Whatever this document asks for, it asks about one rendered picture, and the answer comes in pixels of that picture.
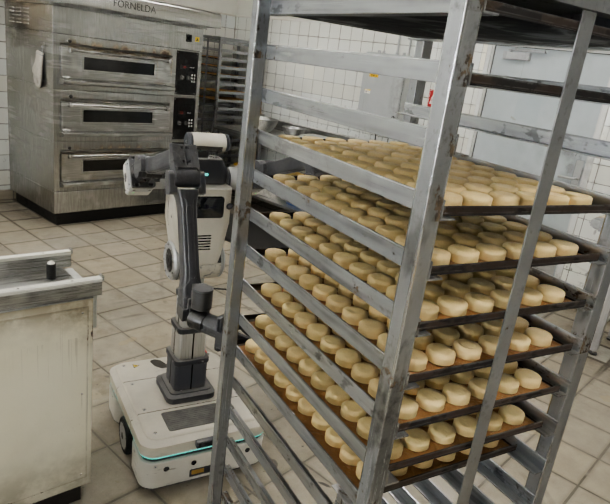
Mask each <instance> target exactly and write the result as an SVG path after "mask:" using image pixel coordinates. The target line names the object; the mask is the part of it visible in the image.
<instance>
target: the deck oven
mask: <svg viewBox="0 0 610 504"><path fill-rule="evenodd" d="M3 1H4V4H5V36H6V68H7V100H8V132H9V165H10V189H11V190H13V191H14V192H16V201H17V202H18V203H20V204H22V205H23V206H25V207H27V208H28V209H30V210H32V211H33V212H35V213H37V214H39V215H40V216H42V217H44V218H45V219H47V220H49V221H50V222H52V223H54V224H56V225H63V224H71V223H80V222H89V221H98V220H107V219H115V218H124V217H133V216H142V215H151V214H160V213H165V211H164V209H165V203H166V189H153V190H152V191H151V192H150V193H149V195H127V194H126V193H125V183H124V172H123V165H124V163H125V162H126V161H127V159H128V158H129V157H130V156H131V155H145V156H155V155H157V154H159V153H161V152H164V151H166V150H168V149H169V144H171V143H174V144H183V145H184V136H185V134H186V133H187V132H197V121H198V106H199V91H200V77H201V64H202V47H203V32H204V29H205V30H207V28H217V29H221V21H222V16H221V14H220V13H215V12H210V11H205V10H200V9H195V8H189V7H184V6H179V5H174V4H169V3H164V2H158V1H153V0H3ZM43 42H45V48H42V47H41V45H42V46H43ZM37 50H38V51H41V52H43V53H44V56H43V76H42V87H41V88H38V87H37V86H36V85H35V83H34V78H33V72H32V67H33V65H34V63H35V58H36V53H35V52H36V51H37Z"/></svg>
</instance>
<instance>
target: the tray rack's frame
mask: <svg viewBox="0 0 610 504"><path fill-rule="evenodd" d="M493 1H497V2H501V3H505V4H510V5H514V6H518V7H522V8H526V9H531V10H535V11H539V12H543V13H547V14H551V15H556V16H560V17H564V18H568V19H572V20H577V21H580V22H579V26H578V30H577V34H576V38H575V42H574V46H573V49H572V53H571V57H570V61H569V65H568V69H567V73H566V77H565V81H564V85H563V89H562V92H561V96H560V100H559V104H558V108H557V112H556V116H555V120H554V124H553V128H552V132H551V136H550V139H549V143H548V147H547V151H546V155H545V159H544V163H543V167H542V171H541V175H540V179H539V183H538V186H537V190H536V194H535V198H534V202H533V206H532V210H531V214H530V218H529V222H528V226H527V230H526V233H525V237H524V241H523V245H522V249H521V253H520V257H519V261H518V265H517V269H516V273H515V276H514V280H513V284H512V288H511V292H510V296H509V300H508V304H507V308H506V312H505V316H504V320H503V323H502V327H501V331H500V335H499V339H498V343H497V347H496V351H495V355H494V359H493V363H492V367H491V370H490V374H489V378H488V382H487V386H486V390H485V394H484V398H483V402H482V406H481V410H480V414H479V417H478V421H477V425H476V429H475V433H474V437H473V441H472V445H471V449H470V453H469V457H468V460H467V464H466V468H465V472H464V476H463V480H462V484H461V488H460V492H459V496H458V500H457V504H468V502H469V499H470V495H471V491H472V487H473V483H474V480H475V476H476V472H477V468H478V464H479V461H480V457H481V453H482V449H483V445H484V442H485V438H486V434H487V430H488V426H489V423H490V419H491V415H492V411H493V407H494V403H495V400H496V396H497V392H498V388H499V384H500V381H501V377H502V373H503V369H504V365H505V362H506V358H507V354H508V350H509V346H510V343H511V339H512V335H513V331H514V327H515V324H516V320H517V316H518V312H519V308H520V305H521V301H522V297H523V293H524V289H525V286H526V282H527V278H528V274H529V270H530V267H531V263H532V259H533V255H534V251H535V248H536V244H537V240H538V236H539V232H540V229H541V225H542V221H543V217H544V213H545V210H546V206H547V202H548V198H549V194H550V191H551V187H552V183H553V179H554V175H555V172H556V168H557V164H558V160H559V156H560V153H561V149H562V145H563V141H564V137H565V134H566V130H567V126H568V122H569V118H570V115H571V111H572V107H573V103H574V99H575V96H576V92H577V88H578V84H579V80H580V77H581V73H582V69H583V65H584V61H585V58H586V54H587V50H588V46H589V42H590V39H591V35H592V31H593V27H594V25H598V26H602V27H606V28H610V0H493ZM484 2H485V0H451V2H450V7H449V12H448V18H447V23H446V28H445V33H444V39H443V44H442V49H441V55H440V60H439V65H438V70H437V76H436V81H435V86H434V92H433V97H432V102H431V107H430V113H429V118H428V123H427V129H426V134H425V139H424V144H423V150H422V155H421V160H420V166H419V171H418V176H417V181H416V187H415V192H414V197H413V203H412V208H411V213H410V218H409V224H408V229H407V234H406V240H405V245H404V250H403V255H402V261H401V266H400V271H399V277H398V282H397V287H396V292H395V298H394V303H393V308H392V314H391V319H390V324H389V329H388V335H387V340H386V345H385V351H384V356H383V361H382V366H381V372H380V377H379V382H378V388H377V393H376V398H375V404H374V409H373V414H372V419H371V425H370V430H369V435H368V441H367V446H366V451H365V456H364V462H363V467H362V472H361V478H360V483H359V488H358V493H357V499H356V504H381V502H382V497H383V492H384V487H385V482H386V477H387V473H388V468H389V463H390V458H391V453H392V448H393V443H394V439H395V434H396V429H397V424H398V419H399V414H400V409H401V405H402V400H403V395H404V390H405V385H406V380H407V375H408V371H409V366H410V361H411V356H412V351H413V346H414V341H415V337H416V332H417V327H418V322H419V317H420V312H421V307H422V303H423V298H424V293H425V288H426V283H427V278H428V273H429V269H430V264H431V259H432V254H433V249H434V244H435V239H436V235H437V230H438V225H439V220H440V215H441V210H442V205H443V201H444V196H445V191H446V186H447V181H448V176H449V171H450V167H451V162H452V157H453V152H454V147H455V142H456V137H457V133H458V128H459V123H460V118H461V113H462V108H463V104H464V99H465V94H466V89H467V84H468V79H469V74H470V70H471V65H472V60H473V55H474V50H475V45H476V40H477V36H478V31H479V26H480V21H481V16H482V11H483V6H484ZM597 244H599V245H602V246H605V247H608V248H610V216H608V215H605V218H604V221H603V225H602V228H601V232H600V235H599V238H598V242H597ZM609 285H610V255H609V259H608V262H607V265H598V266H597V265H594V264H592V263H591V265H590V269H589V272H588V275H587V279H586V282H585V285H584V290H586V291H588V292H590V293H593V294H595V295H597V298H596V301H595V304H594V308H593V310H592V311H586V312H582V311H580V310H578V309H577V312H576V316H575V319H574V322H573V326H572V329H571V333H572V334H574V335H576V336H578V337H579V338H581V339H583V343H582V347H581V350H580V353H579V354H577V355H572V356H569V355H567V354H565V353H564V356H563V360H562V363H561V366H560V370H559V373H558V374H559V375H561V376H562V377H564V378H566V379H567V380H569V381H571V383H570V386H569V389H568V392H567V395H566V396H562V397H558V398H557V397H555V396H554V395H552V397H551V400H550V403H549V407H548V410H547V414H548V415H550V416H551V417H552V418H554V419H555V420H557V421H558V425H557V428H556V432H555V435H551V436H548V437H544V436H543V435H541V434H540V437H539V440H538V444H537V447H536V450H535V451H536V452H537V453H539V454H540V455H541V456H543V457H544V458H545V459H547V461H546V464H545V468H544V471H543V472H542V473H539V474H536V475H533V474H532V473H530V472H529V474H528V477H527V481H526V484H525V487H526V488H527V489H528V490H529V491H530V492H532V493H533V494H534V495H535V496H536V497H535V500H534V504H542V500H543V497H544V494H545V491H546V488H547V484H548V481H549V478H550V475H551V471H552V468H553V465H554V462H555V459H556V455H557V452H558V449H559V446H560V443H561V439H562V436H563V433H564V430H565V426H566V423H567V420H568V417H569V414H570V410H571V407H572V404H573V401H574V398H575V394H576V391H577V388H578V385H579V382H580V378H581V375H582V372H583V369H584V365H585V362H586V359H587V356H588V353H589V349H590V346H591V343H592V340H593V337H594V333H595V330H596V327H597V324H598V320H599V317H600V314H601V311H602V308H603V304H604V301H605V298H606V295H607V292H608V288H609Z"/></svg>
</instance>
